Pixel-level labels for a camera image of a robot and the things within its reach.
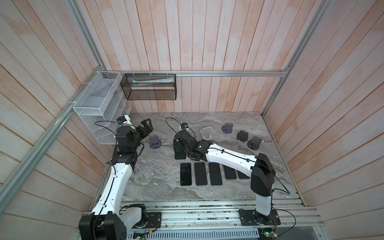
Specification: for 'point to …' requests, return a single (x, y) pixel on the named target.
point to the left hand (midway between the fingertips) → (146, 125)
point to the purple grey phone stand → (227, 128)
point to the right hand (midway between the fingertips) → (177, 141)
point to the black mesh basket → (149, 86)
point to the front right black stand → (242, 136)
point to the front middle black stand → (254, 144)
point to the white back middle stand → (206, 132)
